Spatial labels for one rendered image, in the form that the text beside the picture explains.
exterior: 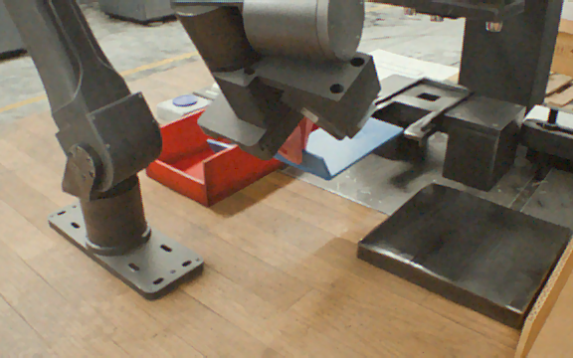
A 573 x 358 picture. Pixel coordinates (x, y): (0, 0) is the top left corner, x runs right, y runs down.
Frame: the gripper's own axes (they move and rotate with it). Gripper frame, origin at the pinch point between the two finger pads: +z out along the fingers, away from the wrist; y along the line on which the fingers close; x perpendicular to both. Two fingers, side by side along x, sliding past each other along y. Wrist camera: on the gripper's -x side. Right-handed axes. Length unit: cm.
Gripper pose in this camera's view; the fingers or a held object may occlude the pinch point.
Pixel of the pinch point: (293, 153)
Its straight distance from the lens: 50.4
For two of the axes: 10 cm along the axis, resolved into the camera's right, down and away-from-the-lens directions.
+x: -7.7, -3.4, 5.3
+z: 3.0, 5.5, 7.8
